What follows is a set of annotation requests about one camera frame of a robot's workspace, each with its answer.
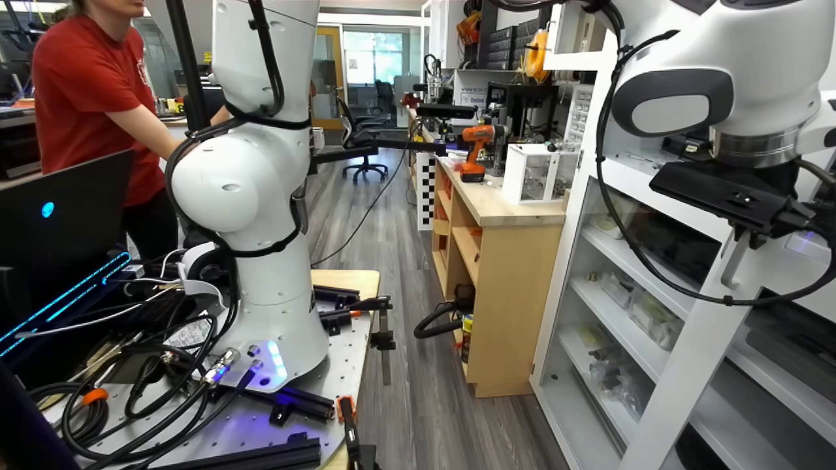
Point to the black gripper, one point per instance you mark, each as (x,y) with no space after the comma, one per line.
(751,198)

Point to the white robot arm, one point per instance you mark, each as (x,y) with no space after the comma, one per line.
(744,69)

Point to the white cabinet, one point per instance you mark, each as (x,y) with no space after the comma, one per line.
(630,266)

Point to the white box on shelf unit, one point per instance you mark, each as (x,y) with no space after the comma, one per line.
(540,173)

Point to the wooden shelf unit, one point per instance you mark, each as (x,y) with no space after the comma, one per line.
(502,254)

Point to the orange power drill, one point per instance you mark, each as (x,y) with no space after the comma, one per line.
(477,138)

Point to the black office chair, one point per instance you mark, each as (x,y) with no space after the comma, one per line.
(356,136)

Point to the black clamp on table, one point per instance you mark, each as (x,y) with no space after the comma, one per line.
(338,305)

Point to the person in red shirt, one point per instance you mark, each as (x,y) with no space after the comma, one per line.
(93,96)

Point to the black laptop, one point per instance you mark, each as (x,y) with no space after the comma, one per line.
(65,222)

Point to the silver door handle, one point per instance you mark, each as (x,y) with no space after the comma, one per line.
(735,260)

